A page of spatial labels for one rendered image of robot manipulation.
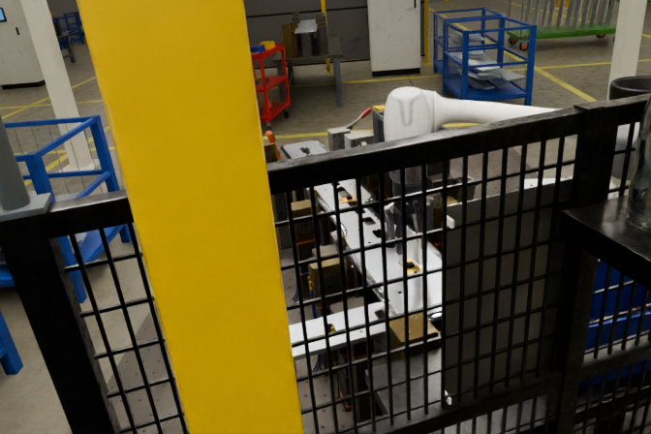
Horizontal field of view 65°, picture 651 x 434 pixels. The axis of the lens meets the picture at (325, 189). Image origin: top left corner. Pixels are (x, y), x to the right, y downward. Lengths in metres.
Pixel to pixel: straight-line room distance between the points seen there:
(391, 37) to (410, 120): 7.47
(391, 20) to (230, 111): 8.22
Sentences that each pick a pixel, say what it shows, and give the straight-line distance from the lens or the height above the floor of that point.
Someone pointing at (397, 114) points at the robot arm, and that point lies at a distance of 1.13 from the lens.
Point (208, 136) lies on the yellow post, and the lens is 0.36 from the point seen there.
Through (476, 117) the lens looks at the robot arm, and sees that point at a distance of 1.29.
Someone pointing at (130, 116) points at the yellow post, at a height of 1.64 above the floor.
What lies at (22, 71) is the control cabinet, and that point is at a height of 0.34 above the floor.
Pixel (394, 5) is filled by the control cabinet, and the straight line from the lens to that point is 8.54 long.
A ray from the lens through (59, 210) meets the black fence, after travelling 0.50.
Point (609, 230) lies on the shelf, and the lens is 0.65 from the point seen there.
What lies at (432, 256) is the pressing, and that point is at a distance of 1.39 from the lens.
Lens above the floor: 1.72
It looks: 23 degrees down
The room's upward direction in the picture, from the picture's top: 5 degrees counter-clockwise
